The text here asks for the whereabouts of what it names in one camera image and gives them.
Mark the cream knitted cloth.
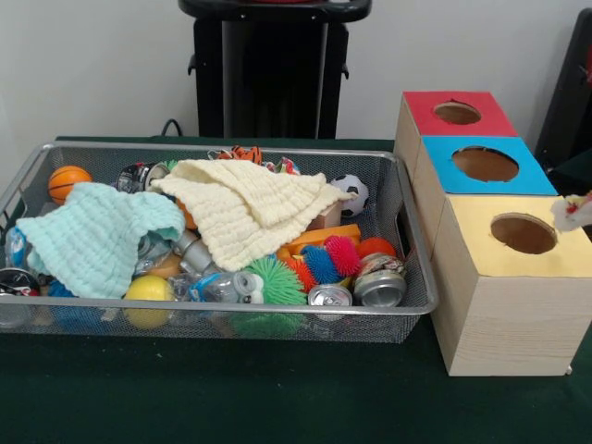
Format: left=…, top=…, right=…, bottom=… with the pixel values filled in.
left=150, top=158, right=355, bottom=273

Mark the colourful patterned white cloth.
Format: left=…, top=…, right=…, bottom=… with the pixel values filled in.
left=549, top=189, right=592, bottom=232

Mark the silver mesh bin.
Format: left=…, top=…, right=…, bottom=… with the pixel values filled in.
left=0, top=142, right=439, bottom=346

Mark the wooden box with three holes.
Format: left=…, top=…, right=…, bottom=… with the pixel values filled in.
left=393, top=91, right=592, bottom=377

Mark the orange toy block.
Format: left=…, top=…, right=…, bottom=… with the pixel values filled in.
left=276, top=223, right=363, bottom=260

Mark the pink blue red spiky toy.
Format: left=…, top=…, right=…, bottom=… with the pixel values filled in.
left=284, top=234, right=362, bottom=293

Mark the small soccer ball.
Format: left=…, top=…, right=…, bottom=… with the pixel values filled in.
left=330, top=174, right=370, bottom=218

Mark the green spiky ball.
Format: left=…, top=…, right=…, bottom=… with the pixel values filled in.
left=233, top=256, right=310, bottom=339

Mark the red ball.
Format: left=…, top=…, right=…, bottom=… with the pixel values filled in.
left=355, top=237, right=398, bottom=261

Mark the crushed silver can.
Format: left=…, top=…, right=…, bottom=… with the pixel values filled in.
left=352, top=253, right=408, bottom=309

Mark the yellow ball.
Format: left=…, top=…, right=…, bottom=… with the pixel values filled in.
left=123, top=276, right=176, bottom=330

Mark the dark green tablecloth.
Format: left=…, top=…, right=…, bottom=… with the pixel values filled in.
left=0, top=135, right=592, bottom=444

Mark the mint knitted cloth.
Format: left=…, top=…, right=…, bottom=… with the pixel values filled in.
left=16, top=181, right=186, bottom=300

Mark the small orange basketball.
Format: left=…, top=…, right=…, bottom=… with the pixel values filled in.
left=47, top=165, right=93, bottom=206

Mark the dark green side table cloth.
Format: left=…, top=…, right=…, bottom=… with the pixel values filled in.
left=548, top=147, right=592, bottom=198

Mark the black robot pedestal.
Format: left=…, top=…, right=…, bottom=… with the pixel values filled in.
left=178, top=0, right=374, bottom=140

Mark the black frame stand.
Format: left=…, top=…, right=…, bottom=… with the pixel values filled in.
left=534, top=7, right=592, bottom=163

